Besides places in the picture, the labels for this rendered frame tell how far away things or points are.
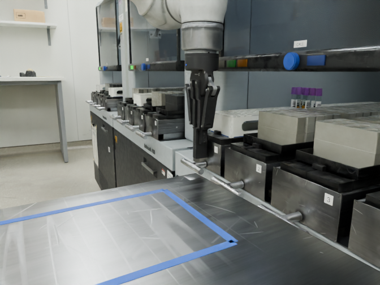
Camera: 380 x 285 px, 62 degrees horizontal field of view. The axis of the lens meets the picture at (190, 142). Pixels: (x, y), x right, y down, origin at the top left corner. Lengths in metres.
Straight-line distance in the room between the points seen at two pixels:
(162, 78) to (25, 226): 1.40
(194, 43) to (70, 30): 3.56
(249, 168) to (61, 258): 0.40
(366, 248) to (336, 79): 0.73
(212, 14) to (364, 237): 0.48
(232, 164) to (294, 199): 0.17
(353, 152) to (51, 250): 0.42
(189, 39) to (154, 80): 1.00
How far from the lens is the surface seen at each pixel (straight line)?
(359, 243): 0.46
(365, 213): 0.44
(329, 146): 0.56
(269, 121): 0.66
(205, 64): 0.68
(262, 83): 0.90
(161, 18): 0.80
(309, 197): 0.50
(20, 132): 4.20
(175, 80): 1.70
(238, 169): 0.63
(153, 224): 0.31
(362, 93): 1.21
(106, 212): 0.34
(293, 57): 0.58
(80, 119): 4.20
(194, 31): 0.68
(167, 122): 1.05
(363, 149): 0.52
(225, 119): 0.72
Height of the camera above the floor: 0.96
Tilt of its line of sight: 13 degrees down
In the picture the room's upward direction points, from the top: straight up
